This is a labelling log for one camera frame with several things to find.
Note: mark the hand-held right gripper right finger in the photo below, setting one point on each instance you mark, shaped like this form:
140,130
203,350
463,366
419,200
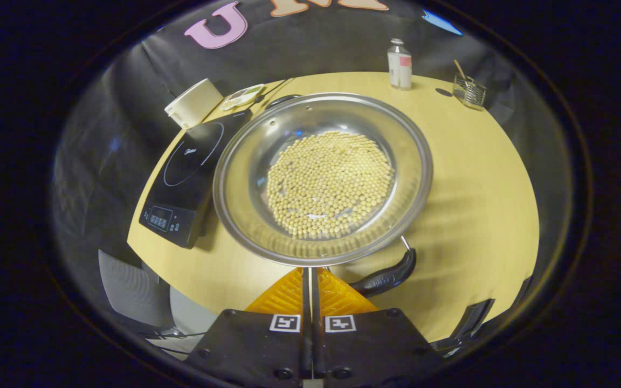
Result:
370,350

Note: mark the grey mesh office chair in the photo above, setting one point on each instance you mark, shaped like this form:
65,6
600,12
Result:
132,291

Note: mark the pile of yellow soybeans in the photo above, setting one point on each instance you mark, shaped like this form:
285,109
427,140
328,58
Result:
332,183

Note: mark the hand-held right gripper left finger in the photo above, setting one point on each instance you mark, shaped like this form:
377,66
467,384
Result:
251,350

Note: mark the stainless steel pot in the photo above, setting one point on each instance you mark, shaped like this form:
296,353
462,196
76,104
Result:
246,178

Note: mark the clear bottle with pink label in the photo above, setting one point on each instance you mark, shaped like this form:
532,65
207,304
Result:
399,67

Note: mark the white box appliance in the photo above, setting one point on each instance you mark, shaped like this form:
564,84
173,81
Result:
194,102

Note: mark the wooden stick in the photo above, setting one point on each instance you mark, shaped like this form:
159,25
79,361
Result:
460,70

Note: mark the white divided bean dish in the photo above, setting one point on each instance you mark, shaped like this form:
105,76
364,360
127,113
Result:
240,97

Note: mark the black induction cooktop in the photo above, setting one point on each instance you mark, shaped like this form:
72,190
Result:
186,167

